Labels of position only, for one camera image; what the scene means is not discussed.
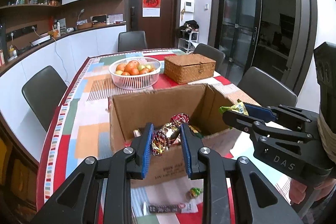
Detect dark brown door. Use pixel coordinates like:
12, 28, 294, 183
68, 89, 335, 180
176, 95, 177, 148
128, 0, 182, 48

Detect wall socket strip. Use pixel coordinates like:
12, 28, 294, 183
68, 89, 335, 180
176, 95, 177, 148
5, 25, 38, 40

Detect grey sliding door leaf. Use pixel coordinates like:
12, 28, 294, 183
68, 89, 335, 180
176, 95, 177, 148
282, 0, 311, 85

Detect dark framed glass door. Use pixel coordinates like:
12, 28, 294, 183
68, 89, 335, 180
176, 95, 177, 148
213, 0, 263, 84

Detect dark glass display cabinet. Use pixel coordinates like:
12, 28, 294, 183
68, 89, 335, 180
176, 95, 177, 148
0, 119, 38, 216

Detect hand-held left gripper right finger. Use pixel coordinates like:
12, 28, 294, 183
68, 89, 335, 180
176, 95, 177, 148
180, 123, 302, 224

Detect shiny foil candy packet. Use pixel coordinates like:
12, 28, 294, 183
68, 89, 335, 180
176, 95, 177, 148
152, 122, 181, 157

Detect brown cardboard box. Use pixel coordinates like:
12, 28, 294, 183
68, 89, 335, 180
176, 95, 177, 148
108, 84, 246, 189

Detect long dark snack bar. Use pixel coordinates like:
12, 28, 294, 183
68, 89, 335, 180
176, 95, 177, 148
142, 202, 199, 216

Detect white base cabinets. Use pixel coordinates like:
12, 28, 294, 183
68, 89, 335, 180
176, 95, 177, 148
0, 23, 127, 125

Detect pile of round fruit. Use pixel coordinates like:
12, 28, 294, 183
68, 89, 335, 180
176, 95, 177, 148
115, 60, 156, 76

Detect red white hanging calendar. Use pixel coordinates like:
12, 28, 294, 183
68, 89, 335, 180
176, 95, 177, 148
142, 0, 161, 17

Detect white papers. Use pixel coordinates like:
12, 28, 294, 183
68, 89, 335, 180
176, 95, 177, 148
108, 13, 124, 24

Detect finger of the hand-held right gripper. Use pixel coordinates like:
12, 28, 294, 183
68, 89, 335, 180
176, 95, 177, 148
243, 103, 319, 129
223, 109, 320, 141

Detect green lollipop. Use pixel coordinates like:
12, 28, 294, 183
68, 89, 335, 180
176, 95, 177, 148
186, 187, 204, 199

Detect white shoe rack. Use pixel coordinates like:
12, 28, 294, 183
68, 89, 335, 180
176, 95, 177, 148
178, 30, 199, 53

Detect grey dining chair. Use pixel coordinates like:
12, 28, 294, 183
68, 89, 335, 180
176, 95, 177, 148
193, 43, 226, 75
118, 30, 148, 52
21, 65, 68, 132
237, 67, 298, 108

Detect white fruit basket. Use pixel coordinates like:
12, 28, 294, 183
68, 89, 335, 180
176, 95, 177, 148
109, 57, 161, 90

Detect person's right hand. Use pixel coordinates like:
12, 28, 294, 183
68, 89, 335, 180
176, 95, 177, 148
289, 178, 336, 205

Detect black countertop appliance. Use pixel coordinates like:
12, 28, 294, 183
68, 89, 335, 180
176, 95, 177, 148
0, 23, 6, 49

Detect white power cable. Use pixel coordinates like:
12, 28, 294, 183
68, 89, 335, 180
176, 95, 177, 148
33, 27, 71, 84

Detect black bag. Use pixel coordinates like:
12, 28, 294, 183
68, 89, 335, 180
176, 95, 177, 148
183, 20, 200, 31

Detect yellow green snack packet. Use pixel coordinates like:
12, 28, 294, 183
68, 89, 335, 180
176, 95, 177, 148
219, 99, 249, 116

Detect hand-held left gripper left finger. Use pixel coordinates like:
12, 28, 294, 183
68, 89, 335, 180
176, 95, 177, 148
31, 123, 155, 224

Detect woven lidded box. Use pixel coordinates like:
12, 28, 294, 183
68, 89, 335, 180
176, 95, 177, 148
164, 54, 216, 84

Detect white induction cooker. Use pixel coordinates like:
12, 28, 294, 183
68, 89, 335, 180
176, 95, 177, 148
29, 36, 51, 46

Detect red foil candy packet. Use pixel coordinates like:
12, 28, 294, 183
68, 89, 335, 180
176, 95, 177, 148
170, 113, 190, 125

